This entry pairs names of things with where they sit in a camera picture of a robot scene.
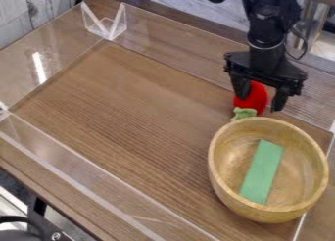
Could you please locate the clear acrylic front wall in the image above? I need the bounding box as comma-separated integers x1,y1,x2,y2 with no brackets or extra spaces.
0,103,219,241

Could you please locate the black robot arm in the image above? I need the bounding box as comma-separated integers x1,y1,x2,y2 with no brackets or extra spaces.
208,0,307,112

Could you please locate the metal table leg background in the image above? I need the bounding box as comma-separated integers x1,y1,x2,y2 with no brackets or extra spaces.
302,0,330,48

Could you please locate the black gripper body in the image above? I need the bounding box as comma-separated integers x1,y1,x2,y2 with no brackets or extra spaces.
224,52,307,96

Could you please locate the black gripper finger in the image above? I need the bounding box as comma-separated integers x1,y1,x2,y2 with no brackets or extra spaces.
231,75,251,100
271,86,290,112

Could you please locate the clear acrylic corner bracket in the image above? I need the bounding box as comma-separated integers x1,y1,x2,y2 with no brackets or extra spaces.
80,2,127,41

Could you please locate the black clamp with cable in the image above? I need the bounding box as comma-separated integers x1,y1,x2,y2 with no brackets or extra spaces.
0,195,75,241

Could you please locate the wooden bowl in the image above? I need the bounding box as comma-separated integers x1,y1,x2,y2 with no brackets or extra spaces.
208,117,330,223

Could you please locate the green rectangular block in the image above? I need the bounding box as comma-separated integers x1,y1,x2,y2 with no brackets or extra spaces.
239,140,283,205

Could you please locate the red plush strawberry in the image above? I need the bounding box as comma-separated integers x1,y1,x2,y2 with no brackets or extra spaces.
231,81,268,121

